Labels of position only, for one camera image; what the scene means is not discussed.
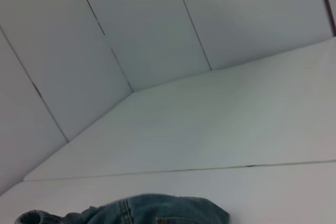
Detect blue faded denim shorts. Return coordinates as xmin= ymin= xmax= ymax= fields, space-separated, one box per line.
xmin=14 ymin=194 xmax=232 ymax=224

